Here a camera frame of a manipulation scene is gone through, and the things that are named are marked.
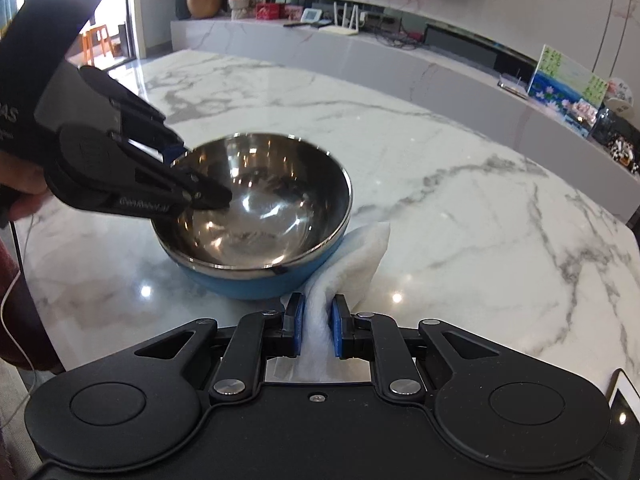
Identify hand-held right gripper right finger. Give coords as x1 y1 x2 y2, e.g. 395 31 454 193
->
329 294 503 402

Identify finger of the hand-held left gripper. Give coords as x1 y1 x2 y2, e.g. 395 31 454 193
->
79 65 189 160
107 131 234 212

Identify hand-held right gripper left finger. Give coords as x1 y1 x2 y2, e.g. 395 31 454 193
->
134 294 306 402

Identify white cleaning cloth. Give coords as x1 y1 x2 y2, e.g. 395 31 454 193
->
295 221 392 384

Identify steel bowl with blue outside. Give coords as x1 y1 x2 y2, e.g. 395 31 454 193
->
150 132 354 302

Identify person's left hand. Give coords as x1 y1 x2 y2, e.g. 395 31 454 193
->
0 150 52 224

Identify orange chair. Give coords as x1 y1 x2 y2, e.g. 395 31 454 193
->
80 22 126 59

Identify white router with antennas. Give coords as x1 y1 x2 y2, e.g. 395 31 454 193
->
318 2 361 37

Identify white tablet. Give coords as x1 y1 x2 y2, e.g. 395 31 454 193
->
607 367 640 442

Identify flat grey set-top box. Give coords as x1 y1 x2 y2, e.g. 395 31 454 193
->
497 75 531 99

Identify long black box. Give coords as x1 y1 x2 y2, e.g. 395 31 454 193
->
424 22 501 70

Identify small photo card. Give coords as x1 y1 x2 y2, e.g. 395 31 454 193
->
565 100 599 136

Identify black and white toy cows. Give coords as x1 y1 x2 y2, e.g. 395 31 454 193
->
607 137 640 177

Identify lotus pond painting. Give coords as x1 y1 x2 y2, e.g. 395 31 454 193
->
527 44 609 112

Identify round paper fan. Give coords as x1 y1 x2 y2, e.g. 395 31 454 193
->
602 77 637 114

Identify thin black cable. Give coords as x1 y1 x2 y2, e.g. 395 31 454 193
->
6 219 27 312

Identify thin white cable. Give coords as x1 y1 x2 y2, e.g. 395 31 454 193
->
0 255 40 480

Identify tangle of black cables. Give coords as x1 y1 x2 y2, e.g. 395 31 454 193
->
370 22 426 49

